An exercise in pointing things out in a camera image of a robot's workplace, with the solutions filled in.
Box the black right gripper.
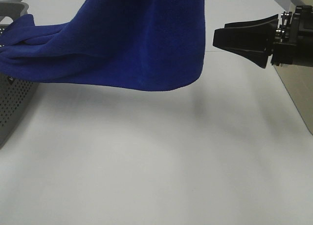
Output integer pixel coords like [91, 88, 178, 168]
[213, 5, 313, 68]

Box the blue towel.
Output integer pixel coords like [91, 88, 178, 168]
[0, 0, 205, 91]

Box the beige storage bin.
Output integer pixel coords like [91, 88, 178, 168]
[274, 0, 313, 135]

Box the grey perforated plastic basket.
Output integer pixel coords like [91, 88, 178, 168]
[0, 1, 38, 146]

